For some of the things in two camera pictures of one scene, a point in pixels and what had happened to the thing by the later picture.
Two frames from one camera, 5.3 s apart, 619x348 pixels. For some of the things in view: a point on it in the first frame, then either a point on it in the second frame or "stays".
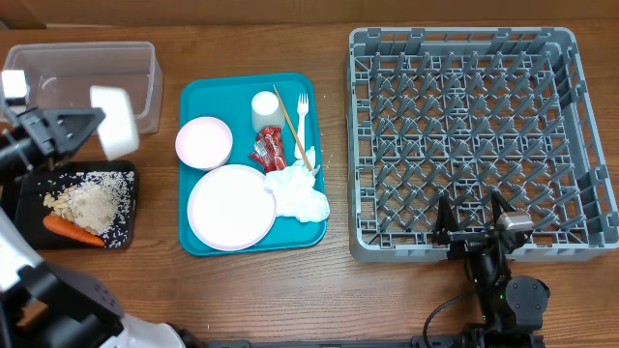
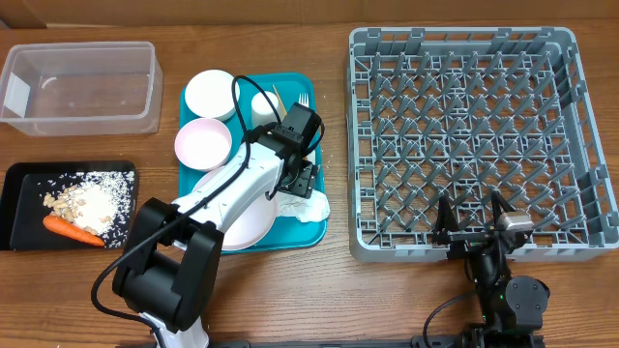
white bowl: [118, 131] → [209, 94]
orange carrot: [73, 231] stays
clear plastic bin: [60, 76] stays
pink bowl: [204, 143] stays
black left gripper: [52, 133] → [305, 182]
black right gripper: [446, 231] stays
